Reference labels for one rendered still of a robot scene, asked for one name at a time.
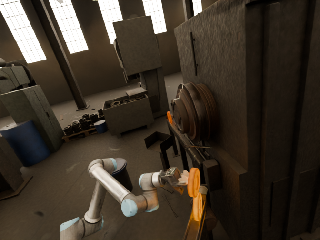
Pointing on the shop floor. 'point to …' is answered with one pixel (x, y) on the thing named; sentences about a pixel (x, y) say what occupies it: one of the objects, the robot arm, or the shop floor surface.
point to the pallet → (85, 125)
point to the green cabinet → (35, 114)
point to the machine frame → (261, 113)
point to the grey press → (142, 60)
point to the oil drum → (26, 142)
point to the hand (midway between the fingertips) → (193, 179)
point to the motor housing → (212, 222)
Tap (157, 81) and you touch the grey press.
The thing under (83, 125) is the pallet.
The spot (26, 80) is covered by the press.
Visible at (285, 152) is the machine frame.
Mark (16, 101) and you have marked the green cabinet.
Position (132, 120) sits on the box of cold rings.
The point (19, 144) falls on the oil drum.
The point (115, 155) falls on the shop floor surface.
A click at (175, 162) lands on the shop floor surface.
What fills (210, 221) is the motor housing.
